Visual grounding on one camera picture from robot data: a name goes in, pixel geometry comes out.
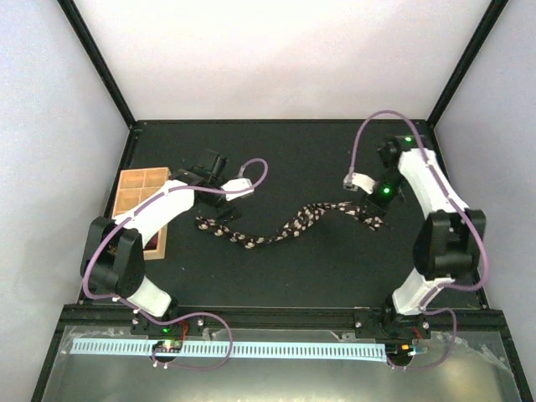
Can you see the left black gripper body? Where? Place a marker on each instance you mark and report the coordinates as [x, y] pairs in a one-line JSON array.
[[216, 209]]

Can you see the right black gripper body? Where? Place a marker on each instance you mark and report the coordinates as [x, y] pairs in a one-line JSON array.
[[383, 205]]

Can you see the black floral patterned tie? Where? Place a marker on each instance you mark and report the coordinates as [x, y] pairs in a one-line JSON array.
[[304, 219]]

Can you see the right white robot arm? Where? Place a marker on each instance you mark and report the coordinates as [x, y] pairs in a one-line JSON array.
[[445, 249]]

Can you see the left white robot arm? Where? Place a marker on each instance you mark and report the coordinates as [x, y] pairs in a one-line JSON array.
[[113, 263]]

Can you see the wooden compartment box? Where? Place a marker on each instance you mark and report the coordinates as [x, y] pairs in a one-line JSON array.
[[136, 186]]

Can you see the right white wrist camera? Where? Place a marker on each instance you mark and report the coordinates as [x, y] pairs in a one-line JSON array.
[[354, 181]]

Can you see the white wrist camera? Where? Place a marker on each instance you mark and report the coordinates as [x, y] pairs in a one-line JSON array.
[[237, 188], [354, 181]]

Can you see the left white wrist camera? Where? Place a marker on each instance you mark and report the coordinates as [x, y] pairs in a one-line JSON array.
[[237, 188]]

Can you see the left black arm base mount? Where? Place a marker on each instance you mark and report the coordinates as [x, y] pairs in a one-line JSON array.
[[192, 326]]

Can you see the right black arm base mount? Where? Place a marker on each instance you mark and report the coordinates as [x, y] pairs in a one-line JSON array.
[[380, 324]]

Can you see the light blue slotted cable duct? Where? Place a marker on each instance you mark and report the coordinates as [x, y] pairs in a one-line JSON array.
[[370, 352]]

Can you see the right black frame post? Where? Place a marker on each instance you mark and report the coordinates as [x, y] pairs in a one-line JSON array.
[[485, 26]]

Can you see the black frame post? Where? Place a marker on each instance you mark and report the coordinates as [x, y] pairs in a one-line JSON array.
[[485, 26], [82, 32]]

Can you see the left black frame post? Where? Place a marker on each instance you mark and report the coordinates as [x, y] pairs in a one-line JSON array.
[[82, 32]]

